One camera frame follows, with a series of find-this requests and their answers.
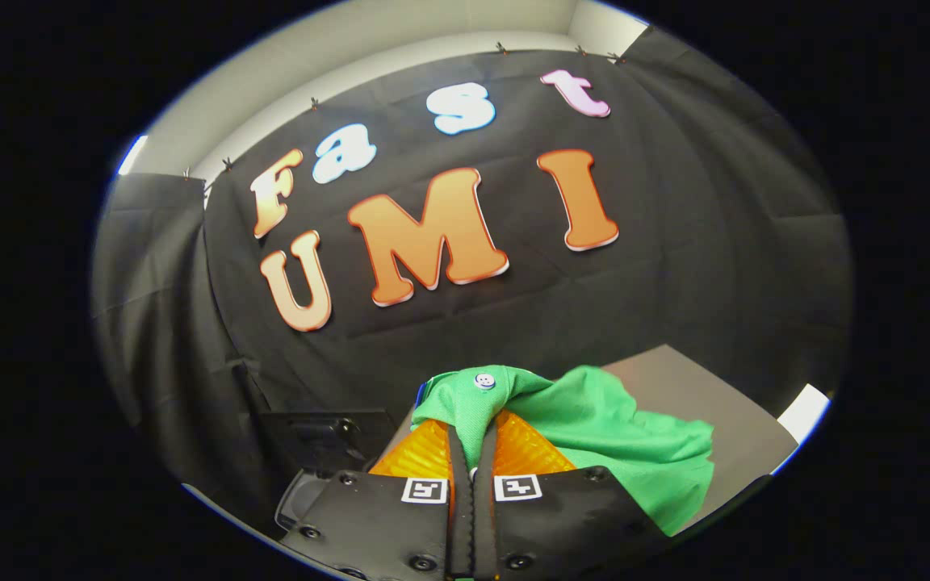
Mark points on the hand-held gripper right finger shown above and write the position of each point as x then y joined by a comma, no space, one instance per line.
485,524

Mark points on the green polo shirt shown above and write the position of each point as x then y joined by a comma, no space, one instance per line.
618,436

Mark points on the white panel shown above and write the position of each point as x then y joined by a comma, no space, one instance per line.
804,413

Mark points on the ceiling tube light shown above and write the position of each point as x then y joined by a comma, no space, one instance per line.
132,155

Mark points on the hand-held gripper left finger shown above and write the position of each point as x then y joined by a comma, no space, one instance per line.
458,524

